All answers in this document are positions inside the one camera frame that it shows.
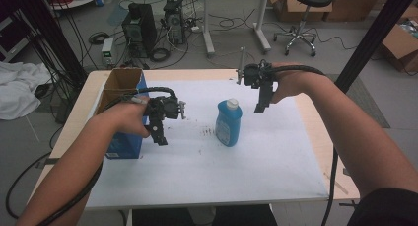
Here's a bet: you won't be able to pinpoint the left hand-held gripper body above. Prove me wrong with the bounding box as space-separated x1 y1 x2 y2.
143 96 187 122

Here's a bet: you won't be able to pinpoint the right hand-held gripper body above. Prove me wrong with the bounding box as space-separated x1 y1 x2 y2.
236 46 280 90

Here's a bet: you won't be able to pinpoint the person's left hand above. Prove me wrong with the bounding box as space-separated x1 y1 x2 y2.
108 99 153 139

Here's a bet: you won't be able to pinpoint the person's right hand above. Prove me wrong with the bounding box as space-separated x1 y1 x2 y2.
270 61 318 105

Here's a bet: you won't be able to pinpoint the blue bottle with white cap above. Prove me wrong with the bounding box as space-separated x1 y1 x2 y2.
214 98 244 148

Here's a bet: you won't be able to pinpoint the blue cardboard box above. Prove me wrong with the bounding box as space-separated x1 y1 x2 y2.
94 67 151 160

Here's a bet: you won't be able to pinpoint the black office stool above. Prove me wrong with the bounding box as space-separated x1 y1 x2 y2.
272 0 335 58

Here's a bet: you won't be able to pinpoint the white desk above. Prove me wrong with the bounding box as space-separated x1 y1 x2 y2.
197 0 301 58

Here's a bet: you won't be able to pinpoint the large black computer tower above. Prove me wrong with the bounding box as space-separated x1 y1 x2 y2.
120 2 159 59

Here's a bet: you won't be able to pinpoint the white power supply unit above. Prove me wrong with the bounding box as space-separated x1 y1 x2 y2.
101 38 115 68

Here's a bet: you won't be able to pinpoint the white paper sheet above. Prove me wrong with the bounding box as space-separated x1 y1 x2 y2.
85 79 330 209

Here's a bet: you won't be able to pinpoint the small black computer tower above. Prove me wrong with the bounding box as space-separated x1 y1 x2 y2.
163 0 187 45

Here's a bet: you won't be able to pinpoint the person's dark pants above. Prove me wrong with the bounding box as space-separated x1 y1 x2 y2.
131 203 279 226

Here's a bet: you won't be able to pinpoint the grey floor mat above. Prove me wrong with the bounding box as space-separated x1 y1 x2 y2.
327 73 391 129

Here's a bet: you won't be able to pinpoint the black metal stand pole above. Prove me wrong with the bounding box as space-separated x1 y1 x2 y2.
333 0 418 94
18 0 89 90

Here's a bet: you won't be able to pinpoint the round white table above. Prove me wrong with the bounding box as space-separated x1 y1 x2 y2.
48 0 106 11

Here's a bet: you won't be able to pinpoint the open brown cardboard box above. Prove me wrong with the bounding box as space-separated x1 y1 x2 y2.
380 20 418 73

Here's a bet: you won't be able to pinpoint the white cloth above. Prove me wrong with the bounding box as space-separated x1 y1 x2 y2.
0 60 52 121

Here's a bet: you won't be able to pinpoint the person's dark sleeve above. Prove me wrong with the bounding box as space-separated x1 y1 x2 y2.
346 187 418 226

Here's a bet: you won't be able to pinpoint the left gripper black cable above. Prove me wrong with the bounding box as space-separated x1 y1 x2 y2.
35 86 179 226

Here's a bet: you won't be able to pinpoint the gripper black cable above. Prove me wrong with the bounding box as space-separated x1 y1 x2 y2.
35 86 179 226
275 64 340 226

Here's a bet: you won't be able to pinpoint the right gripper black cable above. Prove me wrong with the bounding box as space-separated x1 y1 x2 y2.
275 64 340 226

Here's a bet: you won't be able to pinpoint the coiled black cable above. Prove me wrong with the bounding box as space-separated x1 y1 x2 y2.
149 46 172 63
88 31 110 45

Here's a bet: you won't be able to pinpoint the black floor cable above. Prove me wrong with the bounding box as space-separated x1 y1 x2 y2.
5 126 64 220

